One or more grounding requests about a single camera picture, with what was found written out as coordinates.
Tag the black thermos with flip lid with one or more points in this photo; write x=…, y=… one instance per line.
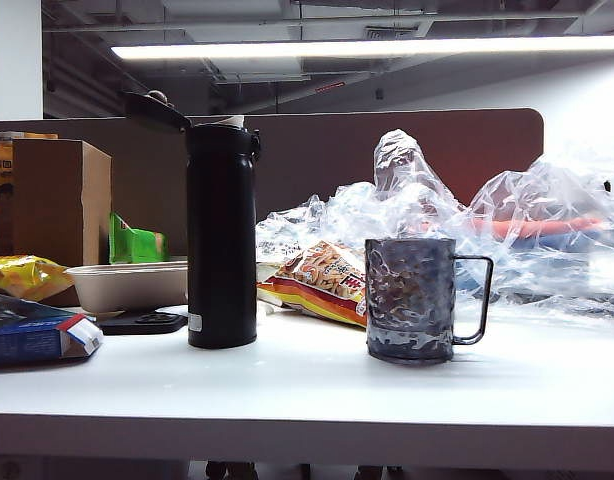
x=222, y=250

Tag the orange striped snack bag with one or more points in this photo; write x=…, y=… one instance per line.
x=317, y=280

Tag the brown desk divider panel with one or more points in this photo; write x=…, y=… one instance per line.
x=312, y=165

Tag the hammered grey metal mug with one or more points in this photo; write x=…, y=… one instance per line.
x=407, y=300

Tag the crumpled clear plastic bag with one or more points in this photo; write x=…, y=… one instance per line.
x=397, y=165
x=547, y=195

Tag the red ceiling sign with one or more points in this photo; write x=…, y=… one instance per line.
x=329, y=87

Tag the green snack packet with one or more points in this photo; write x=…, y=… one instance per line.
x=137, y=245

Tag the beige paper pulp bowl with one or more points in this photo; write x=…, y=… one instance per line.
x=132, y=287

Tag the black phone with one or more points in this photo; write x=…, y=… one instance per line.
x=137, y=324

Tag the long ceiling light strip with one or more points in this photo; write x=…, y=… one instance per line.
x=337, y=48

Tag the long orange item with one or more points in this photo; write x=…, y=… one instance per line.
x=527, y=227

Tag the ceiling air vent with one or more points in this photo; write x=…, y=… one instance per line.
x=392, y=32

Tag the brown cardboard box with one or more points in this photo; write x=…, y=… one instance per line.
x=57, y=200

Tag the yellow snack bag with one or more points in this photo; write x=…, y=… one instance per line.
x=22, y=275

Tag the blue and white carton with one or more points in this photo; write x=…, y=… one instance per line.
x=27, y=340

